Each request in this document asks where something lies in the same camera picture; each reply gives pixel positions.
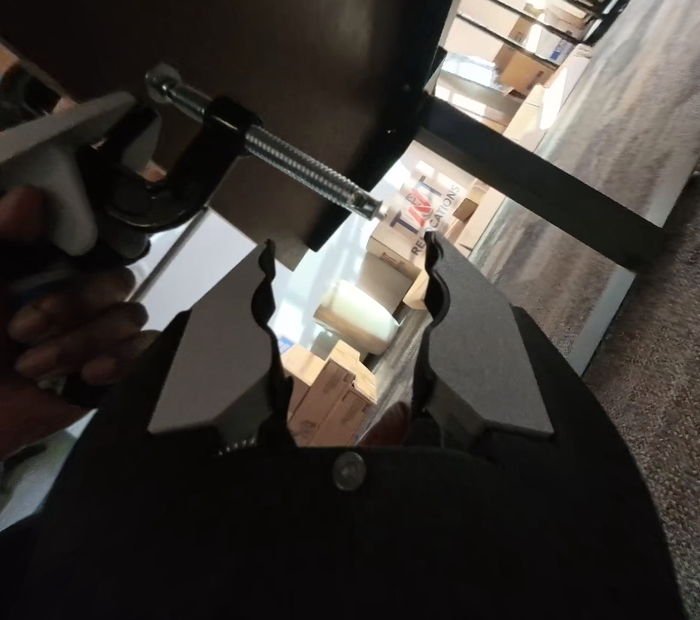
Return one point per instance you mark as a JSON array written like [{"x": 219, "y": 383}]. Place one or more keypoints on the black C-clamp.
[{"x": 224, "y": 116}]

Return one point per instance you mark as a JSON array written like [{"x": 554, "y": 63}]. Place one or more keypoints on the stack of cardboard boxes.
[{"x": 333, "y": 395}]

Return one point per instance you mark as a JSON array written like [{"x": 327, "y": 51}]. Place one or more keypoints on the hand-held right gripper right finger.
[{"x": 481, "y": 357}]

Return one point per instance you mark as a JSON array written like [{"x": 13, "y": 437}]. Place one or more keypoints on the cream plastic wrap roll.
[{"x": 355, "y": 316}]

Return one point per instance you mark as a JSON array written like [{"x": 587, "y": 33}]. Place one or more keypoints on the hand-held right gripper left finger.
[{"x": 219, "y": 368}]

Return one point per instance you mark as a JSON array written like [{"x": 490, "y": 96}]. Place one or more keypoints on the grey desk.
[{"x": 246, "y": 2}]

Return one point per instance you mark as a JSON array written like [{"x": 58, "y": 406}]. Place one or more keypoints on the printed cardboard moving box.
[{"x": 421, "y": 226}]

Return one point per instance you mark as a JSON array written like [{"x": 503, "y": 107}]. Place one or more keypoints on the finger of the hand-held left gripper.
[
  {"x": 49, "y": 138},
  {"x": 142, "y": 149}
]

